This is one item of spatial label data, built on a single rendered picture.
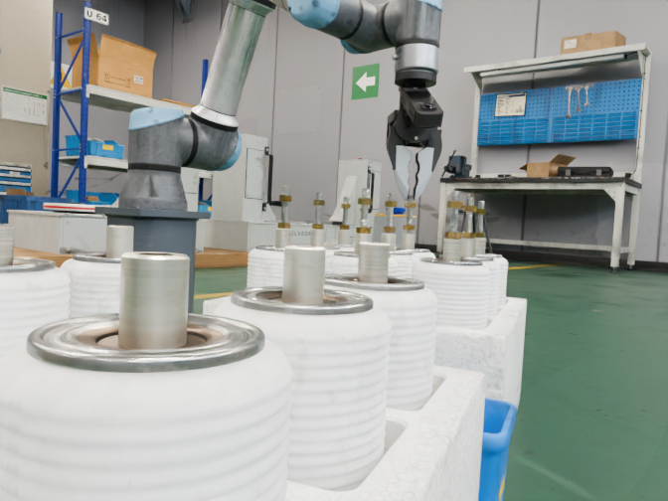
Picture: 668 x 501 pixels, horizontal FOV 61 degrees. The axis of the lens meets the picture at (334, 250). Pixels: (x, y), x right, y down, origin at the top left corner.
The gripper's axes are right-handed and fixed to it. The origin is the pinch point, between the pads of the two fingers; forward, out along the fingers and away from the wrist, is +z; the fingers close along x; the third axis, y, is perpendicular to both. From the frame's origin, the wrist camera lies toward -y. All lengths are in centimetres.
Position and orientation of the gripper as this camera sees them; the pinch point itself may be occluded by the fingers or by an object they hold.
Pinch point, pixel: (412, 192)
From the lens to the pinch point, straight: 96.5
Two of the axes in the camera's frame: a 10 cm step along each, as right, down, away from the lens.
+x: -9.9, -0.5, -1.1
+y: -1.1, -0.6, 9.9
